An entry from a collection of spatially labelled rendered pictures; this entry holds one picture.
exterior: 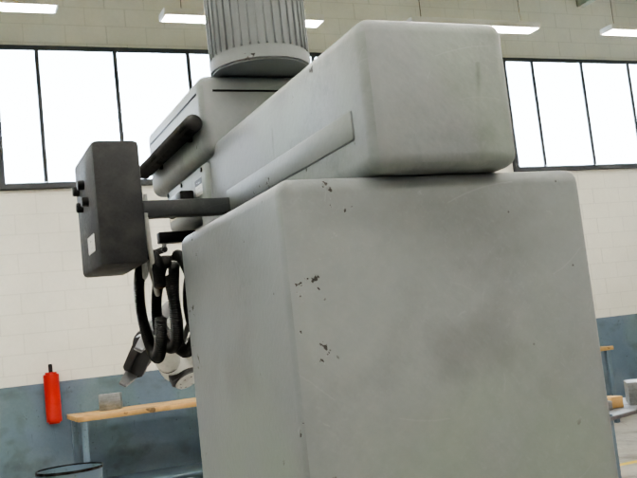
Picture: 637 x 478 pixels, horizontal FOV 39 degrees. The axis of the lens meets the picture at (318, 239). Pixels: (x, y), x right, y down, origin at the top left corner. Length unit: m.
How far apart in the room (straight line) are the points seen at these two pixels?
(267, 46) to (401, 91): 0.61
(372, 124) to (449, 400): 0.36
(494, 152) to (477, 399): 0.32
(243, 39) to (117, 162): 0.37
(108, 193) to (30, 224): 8.01
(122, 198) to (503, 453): 0.74
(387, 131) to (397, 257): 0.16
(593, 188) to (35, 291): 7.21
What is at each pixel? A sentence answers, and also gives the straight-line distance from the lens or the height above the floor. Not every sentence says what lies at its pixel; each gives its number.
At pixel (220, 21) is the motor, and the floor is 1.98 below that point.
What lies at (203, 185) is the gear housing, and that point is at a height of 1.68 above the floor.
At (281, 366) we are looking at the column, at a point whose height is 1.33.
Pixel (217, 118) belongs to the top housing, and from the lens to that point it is 1.77.
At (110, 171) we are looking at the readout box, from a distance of 1.54.
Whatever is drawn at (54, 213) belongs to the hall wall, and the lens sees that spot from 9.58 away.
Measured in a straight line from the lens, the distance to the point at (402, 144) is 1.15.
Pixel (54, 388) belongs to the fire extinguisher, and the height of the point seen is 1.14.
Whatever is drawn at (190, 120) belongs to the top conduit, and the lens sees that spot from 1.74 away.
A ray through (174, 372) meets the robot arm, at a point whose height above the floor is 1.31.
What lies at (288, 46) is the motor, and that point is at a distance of 1.75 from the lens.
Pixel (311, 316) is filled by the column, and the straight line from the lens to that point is 1.09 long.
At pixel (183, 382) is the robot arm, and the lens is 2.70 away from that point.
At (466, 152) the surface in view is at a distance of 1.19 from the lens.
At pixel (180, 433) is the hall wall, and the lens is 9.68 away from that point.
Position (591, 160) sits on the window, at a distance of 12.48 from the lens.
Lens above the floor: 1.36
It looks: 6 degrees up
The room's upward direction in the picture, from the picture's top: 6 degrees counter-clockwise
